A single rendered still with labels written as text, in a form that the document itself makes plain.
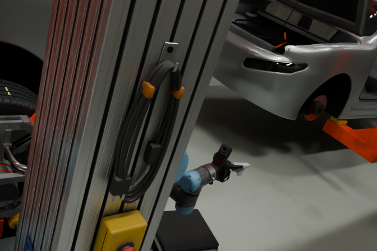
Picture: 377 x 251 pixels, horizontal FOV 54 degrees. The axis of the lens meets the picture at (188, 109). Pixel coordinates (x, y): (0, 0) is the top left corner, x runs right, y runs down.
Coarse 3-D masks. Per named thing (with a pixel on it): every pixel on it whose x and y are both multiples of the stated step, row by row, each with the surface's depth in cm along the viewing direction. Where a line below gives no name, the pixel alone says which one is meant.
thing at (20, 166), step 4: (8, 132) 159; (4, 136) 159; (8, 136) 159; (4, 140) 159; (8, 140) 160; (4, 144) 160; (8, 144) 161; (4, 148) 159; (8, 148) 159; (8, 152) 157; (12, 152) 158; (8, 156) 156; (12, 156) 155; (12, 160) 154; (16, 160) 154; (12, 164) 153; (16, 164) 152; (20, 164) 152; (20, 168) 152; (24, 168) 152
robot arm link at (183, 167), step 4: (184, 156) 113; (184, 160) 114; (184, 164) 115; (180, 168) 114; (184, 168) 116; (180, 172) 115; (184, 172) 117; (176, 176) 114; (180, 176) 116; (176, 180) 115
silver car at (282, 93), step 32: (256, 0) 500; (256, 32) 407; (288, 32) 490; (224, 64) 386; (256, 64) 361; (288, 64) 351; (320, 64) 352; (352, 64) 376; (256, 96) 370; (288, 96) 361; (320, 96) 393; (352, 96) 410
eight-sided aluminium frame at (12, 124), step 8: (0, 120) 156; (8, 120) 158; (16, 120) 160; (24, 120) 162; (32, 120) 167; (0, 128) 156; (8, 128) 158; (16, 128) 160; (24, 128) 162; (32, 128) 164; (16, 200) 184; (0, 208) 182; (8, 208) 181; (16, 208) 182; (0, 216) 179; (8, 216) 182
